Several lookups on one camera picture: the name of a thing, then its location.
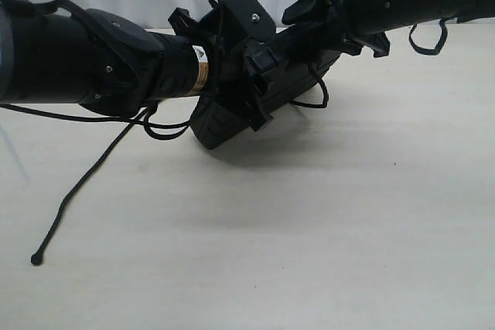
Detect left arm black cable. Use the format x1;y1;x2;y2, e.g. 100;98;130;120
0;0;229;141

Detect black plastic carrying case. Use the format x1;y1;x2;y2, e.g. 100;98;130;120
191;25;342;150

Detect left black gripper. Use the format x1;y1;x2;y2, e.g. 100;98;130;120
168;7;273;131

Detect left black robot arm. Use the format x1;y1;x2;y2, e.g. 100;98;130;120
1;0;279;141

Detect black braided rope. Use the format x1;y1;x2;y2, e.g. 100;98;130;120
30;63;330;267

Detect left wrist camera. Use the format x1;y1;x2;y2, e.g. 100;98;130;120
222;0;276;43

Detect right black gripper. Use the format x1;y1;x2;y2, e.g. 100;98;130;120
282;0;390;56

